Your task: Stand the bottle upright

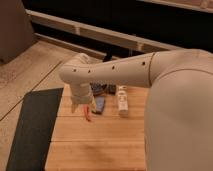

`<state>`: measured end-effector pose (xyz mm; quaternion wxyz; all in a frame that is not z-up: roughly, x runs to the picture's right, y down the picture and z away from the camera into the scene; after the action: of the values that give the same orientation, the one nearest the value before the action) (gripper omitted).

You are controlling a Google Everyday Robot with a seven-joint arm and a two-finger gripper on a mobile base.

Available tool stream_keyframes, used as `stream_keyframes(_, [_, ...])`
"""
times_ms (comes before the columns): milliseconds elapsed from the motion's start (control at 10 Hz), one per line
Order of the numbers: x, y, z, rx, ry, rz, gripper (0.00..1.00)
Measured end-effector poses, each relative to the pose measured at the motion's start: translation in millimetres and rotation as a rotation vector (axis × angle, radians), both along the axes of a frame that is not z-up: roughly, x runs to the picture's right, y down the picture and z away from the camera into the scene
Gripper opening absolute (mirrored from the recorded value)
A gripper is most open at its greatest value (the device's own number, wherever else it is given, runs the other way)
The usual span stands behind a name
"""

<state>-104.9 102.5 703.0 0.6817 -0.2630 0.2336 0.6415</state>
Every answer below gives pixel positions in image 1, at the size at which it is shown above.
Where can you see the brown cabinet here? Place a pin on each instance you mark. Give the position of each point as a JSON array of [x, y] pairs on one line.
[[16, 31]]

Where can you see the red chili pepper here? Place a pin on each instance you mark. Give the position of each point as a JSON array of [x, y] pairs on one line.
[[87, 113]]

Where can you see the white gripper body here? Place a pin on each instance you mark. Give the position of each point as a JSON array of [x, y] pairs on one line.
[[82, 94]]

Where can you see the small dark cup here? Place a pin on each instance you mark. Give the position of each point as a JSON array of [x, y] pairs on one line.
[[112, 89]]

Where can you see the dark floor mat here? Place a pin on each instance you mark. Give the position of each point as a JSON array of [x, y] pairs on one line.
[[34, 130]]

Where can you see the wooden shelf rail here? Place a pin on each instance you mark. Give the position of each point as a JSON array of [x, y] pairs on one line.
[[102, 35]]

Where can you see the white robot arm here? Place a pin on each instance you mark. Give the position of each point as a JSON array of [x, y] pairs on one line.
[[178, 119]]

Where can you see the black bowl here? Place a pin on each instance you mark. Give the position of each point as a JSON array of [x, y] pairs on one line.
[[98, 89]]

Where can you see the blue grey sponge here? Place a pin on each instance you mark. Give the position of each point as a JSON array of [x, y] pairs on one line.
[[100, 103]]

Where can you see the black bracket on floor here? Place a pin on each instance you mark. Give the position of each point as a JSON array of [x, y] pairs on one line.
[[108, 57]]

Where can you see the white plastic bottle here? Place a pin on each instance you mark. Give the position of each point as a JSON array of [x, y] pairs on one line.
[[122, 101]]

